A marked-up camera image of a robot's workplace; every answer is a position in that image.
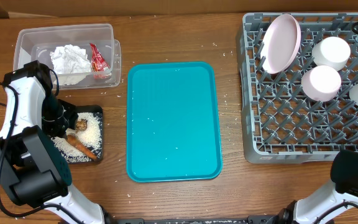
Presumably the walnut food scrap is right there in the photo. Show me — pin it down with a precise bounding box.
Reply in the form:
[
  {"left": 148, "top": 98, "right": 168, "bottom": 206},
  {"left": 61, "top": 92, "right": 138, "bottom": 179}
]
[{"left": 75, "top": 119, "right": 88, "bottom": 132}]

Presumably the carrot piece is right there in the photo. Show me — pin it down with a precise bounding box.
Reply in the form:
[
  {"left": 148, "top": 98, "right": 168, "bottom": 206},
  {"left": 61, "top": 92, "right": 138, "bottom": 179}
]
[{"left": 66, "top": 134, "right": 98, "bottom": 161}]

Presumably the white tissue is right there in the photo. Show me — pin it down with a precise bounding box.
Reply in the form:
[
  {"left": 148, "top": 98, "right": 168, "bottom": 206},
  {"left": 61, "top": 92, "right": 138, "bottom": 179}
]
[
  {"left": 58, "top": 74, "right": 86, "bottom": 86},
  {"left": 50, "top": 44, "right": 91, "bottom": 74}
]

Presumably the red snack wrapper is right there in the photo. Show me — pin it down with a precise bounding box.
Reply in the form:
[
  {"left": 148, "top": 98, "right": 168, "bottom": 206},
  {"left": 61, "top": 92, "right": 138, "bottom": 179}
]
[{"left": 90, "top": 43, "right": 111, "bottom": 80}]

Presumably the large white plate with rice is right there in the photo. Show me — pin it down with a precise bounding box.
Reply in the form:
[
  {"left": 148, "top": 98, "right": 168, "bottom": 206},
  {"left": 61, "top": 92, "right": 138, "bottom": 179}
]
[{"left": 260, "top": 14, "right": 301, "bottom": 74}]

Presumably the small white bowl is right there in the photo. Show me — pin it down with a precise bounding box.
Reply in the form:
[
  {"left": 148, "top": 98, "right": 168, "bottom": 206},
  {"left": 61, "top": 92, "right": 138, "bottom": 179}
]
[{"left": 301, "top": 65, "right": 341, "bottom": 102}]

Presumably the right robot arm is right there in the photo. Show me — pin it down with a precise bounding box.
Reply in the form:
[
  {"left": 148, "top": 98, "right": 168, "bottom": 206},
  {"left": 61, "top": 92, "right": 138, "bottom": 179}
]
[{"left": 267, "top": 150, "right": 358, "bottom": 223}]

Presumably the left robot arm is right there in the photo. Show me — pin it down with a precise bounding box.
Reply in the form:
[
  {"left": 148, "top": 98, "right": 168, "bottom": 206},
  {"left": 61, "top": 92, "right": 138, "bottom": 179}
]
[{"left": 0, "top": 60, "right": 114, "bottom": 223}]

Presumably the clear plastic waste bin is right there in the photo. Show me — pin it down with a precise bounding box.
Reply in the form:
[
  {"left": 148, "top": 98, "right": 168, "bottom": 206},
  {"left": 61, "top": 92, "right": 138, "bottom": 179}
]
[{"left": 13, "top": 24, "right": 121, "bottom": 90}]

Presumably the grey dishwasher rack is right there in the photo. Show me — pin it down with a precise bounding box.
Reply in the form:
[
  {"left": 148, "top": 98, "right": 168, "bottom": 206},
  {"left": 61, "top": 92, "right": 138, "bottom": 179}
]
[{"left": 236, "top": 12, "right": 358, "bottom": 164}]

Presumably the black plastic tray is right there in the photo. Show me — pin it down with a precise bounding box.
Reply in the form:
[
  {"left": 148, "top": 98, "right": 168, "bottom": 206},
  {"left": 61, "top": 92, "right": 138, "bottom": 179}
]
[{"left": 52, "top": 105, "right": 103, "bottom": 164}]

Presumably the pile of white rice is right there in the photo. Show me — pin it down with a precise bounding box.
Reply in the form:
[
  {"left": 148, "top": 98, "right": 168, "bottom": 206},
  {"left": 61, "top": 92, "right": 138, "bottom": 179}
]
[{"left": 52, "top": 113, "right": 103, "bottom": 163}]

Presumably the brown cardboard backdrop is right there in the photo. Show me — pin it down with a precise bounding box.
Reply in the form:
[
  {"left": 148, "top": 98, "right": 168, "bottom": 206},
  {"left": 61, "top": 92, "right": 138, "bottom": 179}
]
[{"left": 0, "top": 0, "right": 358, "bottom": 18}]

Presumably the teal plastic serving tray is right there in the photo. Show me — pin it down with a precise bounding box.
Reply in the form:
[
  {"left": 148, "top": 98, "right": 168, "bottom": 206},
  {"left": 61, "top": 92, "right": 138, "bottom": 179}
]
[{"left": 126, "top": 62, "right": 223, "bottom": 183}]

